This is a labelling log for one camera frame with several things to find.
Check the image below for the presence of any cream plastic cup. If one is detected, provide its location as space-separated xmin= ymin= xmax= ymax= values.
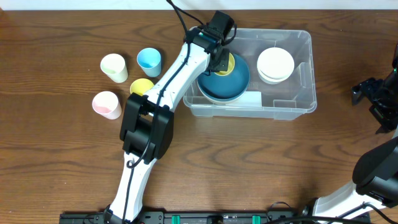
xmin=100 ymin=54 xmax=128 ymax=83

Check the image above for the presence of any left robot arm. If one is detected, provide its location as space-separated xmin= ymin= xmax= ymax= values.
xmin=104 ymin=11 xmax=236 ymax=223

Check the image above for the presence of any pink plastic cup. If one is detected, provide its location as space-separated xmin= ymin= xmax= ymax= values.
xmin=92 ymin=91 xmax=122 ymax=119

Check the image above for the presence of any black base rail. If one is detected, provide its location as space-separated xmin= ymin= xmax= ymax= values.
xmin=58 ymin=208 xmax=371 ymax=224

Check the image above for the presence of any clear plastic storage container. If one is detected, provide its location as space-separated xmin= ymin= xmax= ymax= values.
xmin=183 ymin=28 xmax=317 ymax=120

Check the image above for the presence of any small yellow bowl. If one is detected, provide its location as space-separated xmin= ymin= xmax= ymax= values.
xmin=259 ymin=74 xmax=288 ymax=85

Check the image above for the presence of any large dark blue bowl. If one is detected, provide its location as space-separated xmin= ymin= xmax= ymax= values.
xmin=198 ymin=86 xmax=246 ymax=100

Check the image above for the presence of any small white bowl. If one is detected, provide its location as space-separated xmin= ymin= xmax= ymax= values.
xmin=257 ymin=47 xmax=295 ymax=80

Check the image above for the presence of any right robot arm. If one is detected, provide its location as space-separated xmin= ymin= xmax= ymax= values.
xmin=302 ymin=50 xmax=397 ymax=223

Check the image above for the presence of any yellow plastic cup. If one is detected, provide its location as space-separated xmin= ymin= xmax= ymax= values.
xmin=129 ymin=78 xmax=154 ymax=96
xmin=215 ymin=53 xmax=235 ymax=76

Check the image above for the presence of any light blue plastic cup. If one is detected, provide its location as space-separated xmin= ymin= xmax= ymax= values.
xmin=137 ymin=48 xmax=162 ymax=77

